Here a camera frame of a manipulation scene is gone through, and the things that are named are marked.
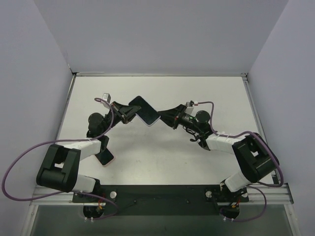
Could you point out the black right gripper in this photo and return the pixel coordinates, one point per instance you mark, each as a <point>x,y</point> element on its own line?
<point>177,117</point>

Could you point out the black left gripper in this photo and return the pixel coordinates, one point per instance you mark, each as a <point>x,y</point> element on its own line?
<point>120,113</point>

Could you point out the teal phone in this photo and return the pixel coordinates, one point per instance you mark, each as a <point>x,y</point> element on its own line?
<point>146,108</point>

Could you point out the lavender phone case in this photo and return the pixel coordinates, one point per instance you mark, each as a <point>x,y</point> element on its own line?
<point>148,120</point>

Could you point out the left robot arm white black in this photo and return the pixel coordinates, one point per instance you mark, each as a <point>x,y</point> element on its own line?
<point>60,166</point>

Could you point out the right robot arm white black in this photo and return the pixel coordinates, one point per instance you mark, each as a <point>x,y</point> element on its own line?
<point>254,157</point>

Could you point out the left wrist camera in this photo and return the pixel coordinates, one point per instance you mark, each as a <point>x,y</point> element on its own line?
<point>106,100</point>

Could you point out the aluminium table frame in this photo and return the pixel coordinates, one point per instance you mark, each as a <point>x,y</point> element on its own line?
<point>235,111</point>

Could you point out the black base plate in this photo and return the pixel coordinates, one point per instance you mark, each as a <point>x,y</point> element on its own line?
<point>163,200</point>

